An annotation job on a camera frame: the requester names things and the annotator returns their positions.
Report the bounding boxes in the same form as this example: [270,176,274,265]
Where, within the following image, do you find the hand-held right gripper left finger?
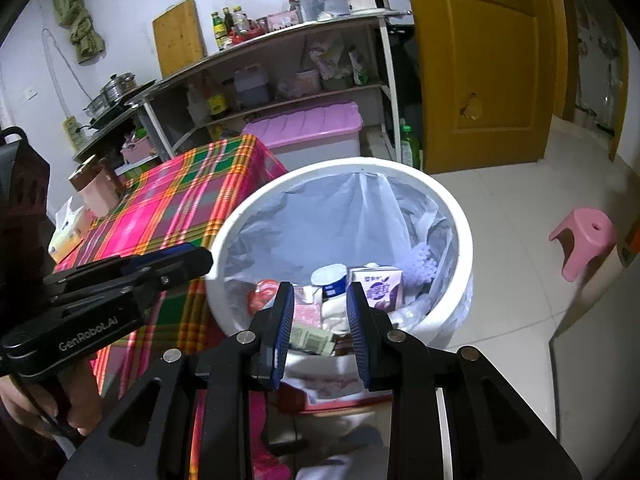
[57,281,296,480]

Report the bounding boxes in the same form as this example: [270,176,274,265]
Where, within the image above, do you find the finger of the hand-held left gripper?
[47,249,215,311]
[42,242,193,295]

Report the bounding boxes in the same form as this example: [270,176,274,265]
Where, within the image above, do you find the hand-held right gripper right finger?
[346,281,583,480]

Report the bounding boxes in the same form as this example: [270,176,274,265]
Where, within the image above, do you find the red white small carton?
[292,302,326,331]

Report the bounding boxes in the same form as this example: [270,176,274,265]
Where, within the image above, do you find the red round lid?
[247,280,281,318]

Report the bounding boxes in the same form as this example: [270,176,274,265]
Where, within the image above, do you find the purple drink carton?
[348,263,405,311]

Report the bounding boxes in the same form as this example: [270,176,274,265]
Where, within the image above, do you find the white blue yogurt cup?
[310,263,349,301]

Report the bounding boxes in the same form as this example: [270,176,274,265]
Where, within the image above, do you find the lavender bubble wrap roll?
[407,242,441,281]

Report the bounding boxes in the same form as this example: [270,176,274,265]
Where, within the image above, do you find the white round trash bin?
[205,157,473,351]

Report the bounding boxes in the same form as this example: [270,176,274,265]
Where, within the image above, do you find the translucent bin liner bag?
[222,172,453,321]

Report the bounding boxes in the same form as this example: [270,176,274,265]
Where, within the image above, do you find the person's left hand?
[0,372,105,443]

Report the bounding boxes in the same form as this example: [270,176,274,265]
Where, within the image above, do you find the pink green plaid tablecloth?
[52,134,291,396]

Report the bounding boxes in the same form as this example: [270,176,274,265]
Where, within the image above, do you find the yellow white tissue pack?
[47,199,93,263]

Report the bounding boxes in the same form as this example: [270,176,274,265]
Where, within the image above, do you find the yellow power strip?
[62,116,87,151]

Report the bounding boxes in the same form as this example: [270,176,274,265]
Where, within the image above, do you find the black induction cooker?
[80,80,158,131]

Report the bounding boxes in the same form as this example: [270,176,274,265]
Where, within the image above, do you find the yellow label bottle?
[206,82,228,121]

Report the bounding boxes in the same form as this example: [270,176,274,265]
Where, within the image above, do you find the steel steamer pot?
[82,72,138,116]

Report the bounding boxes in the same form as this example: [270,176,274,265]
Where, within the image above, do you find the pink lidded storage box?
[242,101,364,163]

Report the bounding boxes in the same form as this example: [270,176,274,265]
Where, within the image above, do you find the purple plastic jerrycan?
[234,63,273,107]

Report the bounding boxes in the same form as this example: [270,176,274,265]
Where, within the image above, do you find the green plastic bottle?
[399,119,422,170]

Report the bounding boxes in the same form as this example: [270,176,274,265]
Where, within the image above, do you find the wooden cutting board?
[151,0,208,80]

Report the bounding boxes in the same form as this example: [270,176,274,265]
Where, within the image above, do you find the green glass bottle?
[211,11,228,52]

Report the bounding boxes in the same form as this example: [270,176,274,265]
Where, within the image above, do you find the grey refrigerator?
[548,280,640,480]

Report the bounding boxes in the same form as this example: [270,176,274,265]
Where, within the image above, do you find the metal shelf unit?
[127,10,416,163]

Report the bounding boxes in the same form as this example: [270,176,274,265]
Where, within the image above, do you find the pink plastic stool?
[548,207,618,282]

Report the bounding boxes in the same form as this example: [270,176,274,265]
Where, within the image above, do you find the crumpled plastic bags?
[307,42,371,91]

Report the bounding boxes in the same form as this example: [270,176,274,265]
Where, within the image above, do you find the hanging green cloth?
[50,0,107,65]

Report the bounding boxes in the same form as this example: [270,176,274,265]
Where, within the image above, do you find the pink utensil holder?
[266,11,301,32]

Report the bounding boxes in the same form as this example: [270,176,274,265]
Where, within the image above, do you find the clear plastic storage container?
[294,0,353,23]

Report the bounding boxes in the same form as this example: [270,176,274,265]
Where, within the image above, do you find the yellow wooden door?
[402,0,556,175]

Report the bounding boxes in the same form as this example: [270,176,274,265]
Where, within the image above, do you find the grey wall cable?
[41,29,76,118]

